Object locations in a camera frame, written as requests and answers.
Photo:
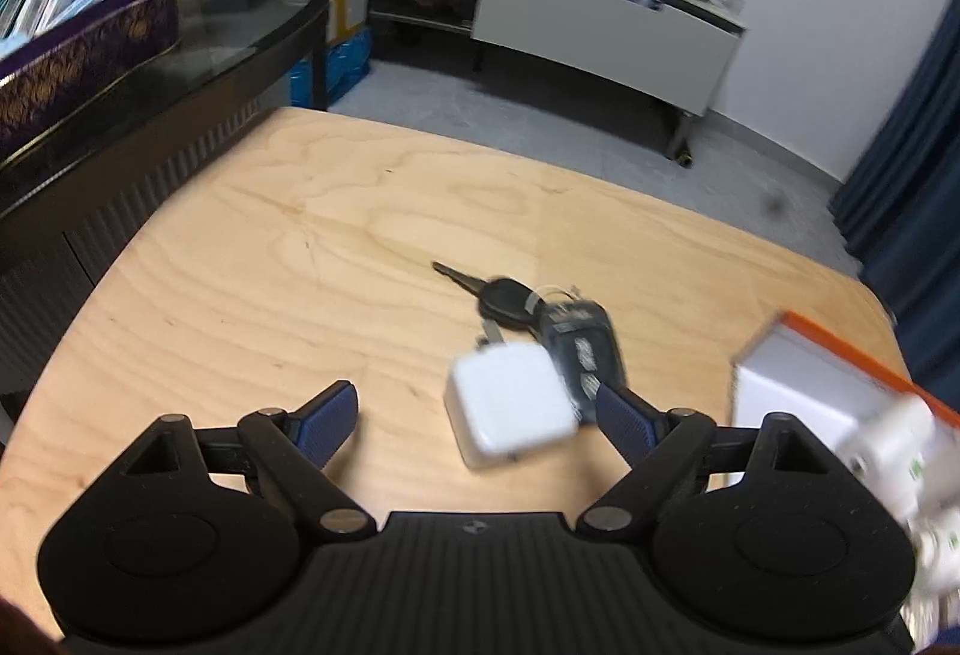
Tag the blue bottle pack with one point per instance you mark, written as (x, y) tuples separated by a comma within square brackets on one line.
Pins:
[(345, 66)]

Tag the black car key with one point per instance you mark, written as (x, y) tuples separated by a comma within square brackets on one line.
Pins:
[(506, 302)]

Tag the blue curtain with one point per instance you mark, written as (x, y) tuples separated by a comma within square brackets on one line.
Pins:
[(915, 175)]

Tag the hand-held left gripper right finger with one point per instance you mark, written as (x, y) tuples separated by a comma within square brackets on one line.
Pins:
[(626, 422)]

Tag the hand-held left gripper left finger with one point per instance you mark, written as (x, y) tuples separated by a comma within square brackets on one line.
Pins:
[(326, 422)]

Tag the white plug-in heater with bottle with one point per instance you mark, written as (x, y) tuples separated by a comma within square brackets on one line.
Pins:
[(937, 565)]

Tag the black key remote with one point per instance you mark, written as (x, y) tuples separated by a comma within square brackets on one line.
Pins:
[(585, 340)]

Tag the white cardboard tray box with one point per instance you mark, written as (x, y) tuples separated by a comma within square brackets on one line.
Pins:
[(795, 370)]

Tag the black glass table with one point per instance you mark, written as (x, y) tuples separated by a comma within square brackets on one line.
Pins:
[(225, 48)]

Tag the white television cabinet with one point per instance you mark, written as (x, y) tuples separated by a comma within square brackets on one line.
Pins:
[(600, 40)]

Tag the white USB charger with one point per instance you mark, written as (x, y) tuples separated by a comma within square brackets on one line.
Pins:
[(510, 400)]

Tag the purple patterned box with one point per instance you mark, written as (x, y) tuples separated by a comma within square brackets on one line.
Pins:
[(75, 70)]

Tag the white yellow cardboard box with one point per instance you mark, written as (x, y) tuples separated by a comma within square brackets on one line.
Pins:
[(349, 10)]

